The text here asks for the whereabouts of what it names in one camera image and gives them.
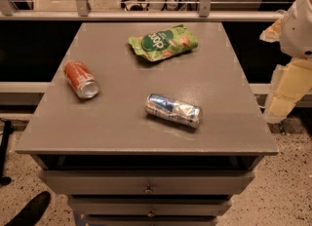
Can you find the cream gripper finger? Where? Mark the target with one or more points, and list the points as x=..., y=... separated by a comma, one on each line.
x=272, y=33
x=289, y=84

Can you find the silver blue redbull can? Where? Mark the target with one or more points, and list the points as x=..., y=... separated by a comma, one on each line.
x=173, y=110

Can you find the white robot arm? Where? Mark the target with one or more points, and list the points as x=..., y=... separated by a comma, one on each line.
x=296, y=31

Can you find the orange soda can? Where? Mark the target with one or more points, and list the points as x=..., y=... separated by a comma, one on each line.
x=81, y=79

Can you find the green snack bag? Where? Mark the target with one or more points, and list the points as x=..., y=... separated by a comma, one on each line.
x=164, y=44

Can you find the grey drawer cabinet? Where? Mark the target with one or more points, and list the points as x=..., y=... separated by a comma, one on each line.
x=120, y=166

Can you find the black stand base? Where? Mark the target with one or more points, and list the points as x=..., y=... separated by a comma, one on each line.
x=7, y=130

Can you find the metal railing frame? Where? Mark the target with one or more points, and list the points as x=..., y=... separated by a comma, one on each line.
x=82, y=10

